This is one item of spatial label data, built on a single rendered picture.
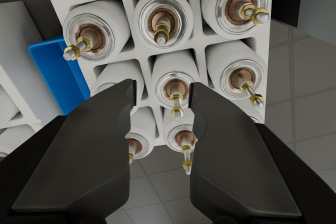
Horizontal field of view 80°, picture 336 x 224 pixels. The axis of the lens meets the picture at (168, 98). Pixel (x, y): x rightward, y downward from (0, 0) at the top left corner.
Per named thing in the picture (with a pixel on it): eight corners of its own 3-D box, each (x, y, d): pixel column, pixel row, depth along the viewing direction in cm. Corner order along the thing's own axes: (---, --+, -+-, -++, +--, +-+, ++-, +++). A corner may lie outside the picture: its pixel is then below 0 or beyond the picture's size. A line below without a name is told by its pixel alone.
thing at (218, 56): (243, 32, 49) (277, 56, 34) (232, 68, 54) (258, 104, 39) (204, 27, 49) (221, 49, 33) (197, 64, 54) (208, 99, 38)
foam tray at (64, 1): (83, -11, 51) (46, -7, 35) (240, -47, 47) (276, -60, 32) (128, 114, 70) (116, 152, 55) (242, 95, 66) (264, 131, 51)
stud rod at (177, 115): (178, 91, 36) (181, 116, 29) (179, 96, 36) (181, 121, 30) (173, 91, 36) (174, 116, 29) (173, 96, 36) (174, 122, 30)
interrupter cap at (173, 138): (163, 146, 45) (163, 148, 44) (173, 119, 41) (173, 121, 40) (195, 153, 46) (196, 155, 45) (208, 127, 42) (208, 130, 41)
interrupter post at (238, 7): (232, 18, 31) (238, 22, 28) (231, 1, 30) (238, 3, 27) (248, 14, 31) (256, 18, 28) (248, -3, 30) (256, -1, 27)
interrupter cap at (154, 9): (179, 52, 34) (179, 54, 33) (134, 41, 33) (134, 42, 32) (193, 4, 30) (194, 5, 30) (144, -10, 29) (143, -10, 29)
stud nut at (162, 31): (156, 45, 25) (155, 47, 24) (151, 32, 24) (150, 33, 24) (171, 40, 25) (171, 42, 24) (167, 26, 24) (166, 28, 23)
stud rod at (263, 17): (240, 14, 29) (260, 24, 23) (239, 6, 29) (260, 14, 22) (247, 12, 29) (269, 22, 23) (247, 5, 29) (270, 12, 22)
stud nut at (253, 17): (249, 24, 25) (252, 25, 24) (249, 9, 24) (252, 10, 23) (266, 21, 25) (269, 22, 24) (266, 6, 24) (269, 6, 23)
